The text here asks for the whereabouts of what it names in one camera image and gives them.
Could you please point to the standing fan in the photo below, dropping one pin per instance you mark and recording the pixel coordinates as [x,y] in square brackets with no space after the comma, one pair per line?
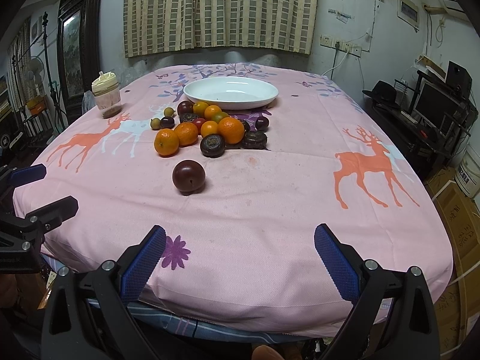
[34,74]

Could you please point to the black hat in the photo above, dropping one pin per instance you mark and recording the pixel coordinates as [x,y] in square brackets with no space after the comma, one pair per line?
[382,93]

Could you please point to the small dark plum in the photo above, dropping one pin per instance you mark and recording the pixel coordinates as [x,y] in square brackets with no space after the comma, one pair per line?
[167,122]

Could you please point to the large dark plum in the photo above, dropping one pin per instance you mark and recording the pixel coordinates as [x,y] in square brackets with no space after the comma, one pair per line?
[188,176]

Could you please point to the large orange mandarin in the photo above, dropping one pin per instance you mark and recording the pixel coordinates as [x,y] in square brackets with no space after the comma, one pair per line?
[232,130]

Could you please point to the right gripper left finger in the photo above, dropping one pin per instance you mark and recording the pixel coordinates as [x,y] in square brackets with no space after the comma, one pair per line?
[114,285]

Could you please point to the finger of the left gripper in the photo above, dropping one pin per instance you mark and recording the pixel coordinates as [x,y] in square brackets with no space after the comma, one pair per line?
[48,217]
[26,175]

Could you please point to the small yellow green fruit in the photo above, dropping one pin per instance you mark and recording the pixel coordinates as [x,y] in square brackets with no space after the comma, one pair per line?
[155,124]

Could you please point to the white oval plate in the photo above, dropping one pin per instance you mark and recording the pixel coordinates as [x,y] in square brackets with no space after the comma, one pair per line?
[232,93]

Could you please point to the yellow orange tomato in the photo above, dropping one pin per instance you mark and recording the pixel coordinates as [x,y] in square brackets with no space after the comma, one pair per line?
[199,108]

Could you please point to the red cherry tomato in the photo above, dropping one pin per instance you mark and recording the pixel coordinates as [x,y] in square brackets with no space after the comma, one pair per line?
[198,122]

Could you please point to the wall power sockets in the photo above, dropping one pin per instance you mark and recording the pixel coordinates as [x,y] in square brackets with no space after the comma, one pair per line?
[348,47]

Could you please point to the striped beige curtain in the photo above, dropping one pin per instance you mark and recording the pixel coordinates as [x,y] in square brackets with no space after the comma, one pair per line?
[158,26]

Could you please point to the computer monitor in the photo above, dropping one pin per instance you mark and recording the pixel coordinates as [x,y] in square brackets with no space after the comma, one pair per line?
[435,107]

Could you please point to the plastic bag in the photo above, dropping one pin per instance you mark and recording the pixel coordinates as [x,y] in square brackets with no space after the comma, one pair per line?
[88,102]

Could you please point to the pink deer tablecloth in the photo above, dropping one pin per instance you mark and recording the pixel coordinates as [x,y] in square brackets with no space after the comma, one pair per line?
[240,251]

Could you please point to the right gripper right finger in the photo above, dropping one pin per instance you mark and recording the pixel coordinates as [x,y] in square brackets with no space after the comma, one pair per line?
[364,283]

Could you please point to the cream lid drink cup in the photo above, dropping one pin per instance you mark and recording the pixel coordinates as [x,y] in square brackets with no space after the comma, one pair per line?
[106,91]

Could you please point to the dark wrinkled passion fruit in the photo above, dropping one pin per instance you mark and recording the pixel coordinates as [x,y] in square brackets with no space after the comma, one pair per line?
[212,146]

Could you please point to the white plastic bucket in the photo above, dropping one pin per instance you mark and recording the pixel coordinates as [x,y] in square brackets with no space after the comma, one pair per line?
[467,174]

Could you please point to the cardboard box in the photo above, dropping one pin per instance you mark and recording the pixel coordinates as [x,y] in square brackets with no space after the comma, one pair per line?
[457,309]

